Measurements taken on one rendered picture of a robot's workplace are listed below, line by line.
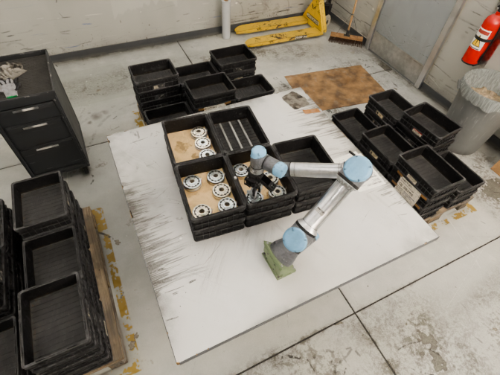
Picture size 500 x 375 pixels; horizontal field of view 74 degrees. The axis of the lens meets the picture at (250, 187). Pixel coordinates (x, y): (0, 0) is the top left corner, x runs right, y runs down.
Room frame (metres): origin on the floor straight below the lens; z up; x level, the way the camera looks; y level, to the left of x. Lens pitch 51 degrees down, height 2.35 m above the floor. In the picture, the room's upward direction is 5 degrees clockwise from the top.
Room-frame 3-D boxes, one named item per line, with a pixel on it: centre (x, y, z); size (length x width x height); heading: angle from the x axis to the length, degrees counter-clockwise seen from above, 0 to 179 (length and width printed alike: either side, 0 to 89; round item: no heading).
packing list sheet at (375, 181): (1.55, -0.73, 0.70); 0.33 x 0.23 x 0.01; 29
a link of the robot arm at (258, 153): (1.16, -0.03, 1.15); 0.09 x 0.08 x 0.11; 58
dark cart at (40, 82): (2.04, 1.75, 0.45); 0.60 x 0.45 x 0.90; 29
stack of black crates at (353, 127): (2.46, -0.94, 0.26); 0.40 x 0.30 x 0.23; 29
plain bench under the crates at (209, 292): (1.38, -0.05, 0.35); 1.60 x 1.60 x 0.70; 29
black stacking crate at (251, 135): (1.62, 0.11, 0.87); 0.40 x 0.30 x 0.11; 24
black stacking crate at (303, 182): (1.38, -0.33, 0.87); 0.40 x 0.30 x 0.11; 24
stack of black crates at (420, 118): (2.31, -1.49, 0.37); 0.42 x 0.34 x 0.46; 29
